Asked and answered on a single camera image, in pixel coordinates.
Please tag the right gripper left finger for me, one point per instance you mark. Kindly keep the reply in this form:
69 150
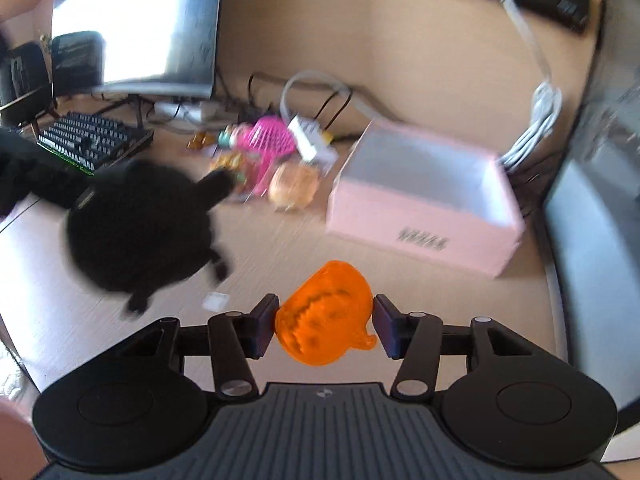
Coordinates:
233 339

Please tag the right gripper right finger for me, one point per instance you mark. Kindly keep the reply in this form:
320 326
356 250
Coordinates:
414 339

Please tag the orange plastic cup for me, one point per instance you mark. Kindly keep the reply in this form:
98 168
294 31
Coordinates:
327 316

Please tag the black plush toy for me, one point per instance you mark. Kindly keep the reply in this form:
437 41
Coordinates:
142 226

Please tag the packaged round bread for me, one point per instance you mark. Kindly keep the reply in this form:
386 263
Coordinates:
293 185

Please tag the small white box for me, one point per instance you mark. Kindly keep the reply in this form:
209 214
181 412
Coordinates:
216 302

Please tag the pink cardboard box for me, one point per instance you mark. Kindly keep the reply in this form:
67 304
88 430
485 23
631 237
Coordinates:
413 191

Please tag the black mechanical keyboard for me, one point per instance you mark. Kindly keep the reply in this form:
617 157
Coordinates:
91 142

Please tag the black curved monitor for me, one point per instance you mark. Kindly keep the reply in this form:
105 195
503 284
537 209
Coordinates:
155 47

